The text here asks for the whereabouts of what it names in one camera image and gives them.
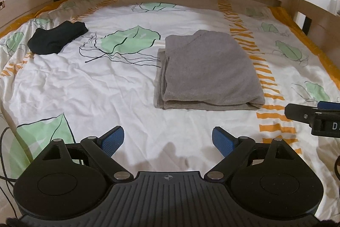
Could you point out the leaf print bed cover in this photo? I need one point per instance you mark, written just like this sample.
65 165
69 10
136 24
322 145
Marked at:
106 94

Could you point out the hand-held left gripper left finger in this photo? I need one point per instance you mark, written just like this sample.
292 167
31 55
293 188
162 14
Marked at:
114 139

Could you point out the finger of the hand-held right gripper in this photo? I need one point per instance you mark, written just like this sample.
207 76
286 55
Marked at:
329 106
300 112

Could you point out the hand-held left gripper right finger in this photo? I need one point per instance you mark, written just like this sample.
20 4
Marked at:
221 139

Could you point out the orange mattress sheet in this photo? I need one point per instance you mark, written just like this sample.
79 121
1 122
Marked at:
313 38

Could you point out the black folded cloth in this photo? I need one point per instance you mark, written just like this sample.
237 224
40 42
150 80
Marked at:
53 39

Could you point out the grey knit hoodie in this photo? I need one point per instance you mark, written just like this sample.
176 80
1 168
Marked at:
209 70

